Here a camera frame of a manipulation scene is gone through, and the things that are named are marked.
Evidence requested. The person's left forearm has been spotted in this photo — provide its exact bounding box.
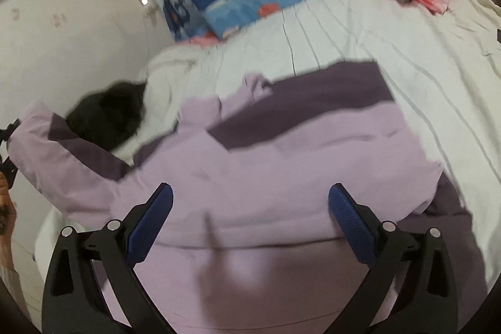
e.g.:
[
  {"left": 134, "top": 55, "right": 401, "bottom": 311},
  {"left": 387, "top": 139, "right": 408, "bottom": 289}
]
[{"left": 0, "top": 238, "right": 30, "bottom": 321}]

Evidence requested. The purple two-tone jacket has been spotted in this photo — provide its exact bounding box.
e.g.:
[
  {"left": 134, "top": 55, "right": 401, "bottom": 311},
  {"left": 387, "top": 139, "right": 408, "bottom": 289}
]
[{"left": 8, "top": 60, "right": 490, "bottom": 334}]

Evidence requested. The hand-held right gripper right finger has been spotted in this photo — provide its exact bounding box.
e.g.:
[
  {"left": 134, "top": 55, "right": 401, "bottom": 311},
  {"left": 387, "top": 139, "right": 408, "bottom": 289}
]
[{"left": 328, "top": 183, "right": 457, "bottom": 334}]

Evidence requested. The white striped bed sheet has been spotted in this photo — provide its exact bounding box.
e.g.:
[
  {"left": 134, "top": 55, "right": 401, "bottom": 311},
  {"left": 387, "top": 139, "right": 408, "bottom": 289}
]
[{"left": 33, "top": 0, "right": 501, "bottom": 295}]

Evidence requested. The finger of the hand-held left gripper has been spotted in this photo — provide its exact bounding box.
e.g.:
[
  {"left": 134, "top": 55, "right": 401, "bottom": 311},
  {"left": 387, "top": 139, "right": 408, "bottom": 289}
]
[
  {"left": 0, "top": 157, "right": 18, "bottom": 188},
  {"left": 0, "top": 118, "right": 21, "bottom": 143}
]

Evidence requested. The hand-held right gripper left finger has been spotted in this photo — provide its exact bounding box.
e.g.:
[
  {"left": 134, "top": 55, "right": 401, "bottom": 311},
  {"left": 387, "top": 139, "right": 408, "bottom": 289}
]
[{"left": 41, "top": 182, "right": 175, "bottom": 334}]

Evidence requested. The black garment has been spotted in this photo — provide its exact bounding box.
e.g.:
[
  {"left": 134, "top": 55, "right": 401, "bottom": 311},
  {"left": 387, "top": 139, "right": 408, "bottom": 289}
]
[{"left": 65, "top": 81, "right": 147, "bottom": 155}]

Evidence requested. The person's left hand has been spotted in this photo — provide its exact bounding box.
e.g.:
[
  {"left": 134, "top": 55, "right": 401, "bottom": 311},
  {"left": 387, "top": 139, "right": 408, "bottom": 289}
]
[{"left": 0, "top": 172, "right": 17, "bottom": 241}]

